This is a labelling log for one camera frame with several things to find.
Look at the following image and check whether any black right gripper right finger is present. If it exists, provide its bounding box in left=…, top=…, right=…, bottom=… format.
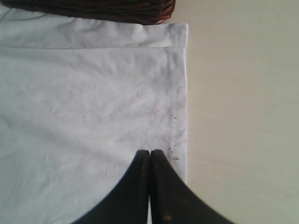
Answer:
left=150, top=150, right=232, bottom=224

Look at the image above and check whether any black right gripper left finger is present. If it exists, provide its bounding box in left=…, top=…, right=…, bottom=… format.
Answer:
left=74, top=150, right=150, bottom=224

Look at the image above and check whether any white t-shirt red print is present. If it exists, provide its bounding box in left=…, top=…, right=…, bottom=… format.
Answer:
left=0, top=6, right=189, bottom=224

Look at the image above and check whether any dark red wicker basket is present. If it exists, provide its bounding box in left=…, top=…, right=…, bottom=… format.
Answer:
left=1, top=0, right=176, bottom=25

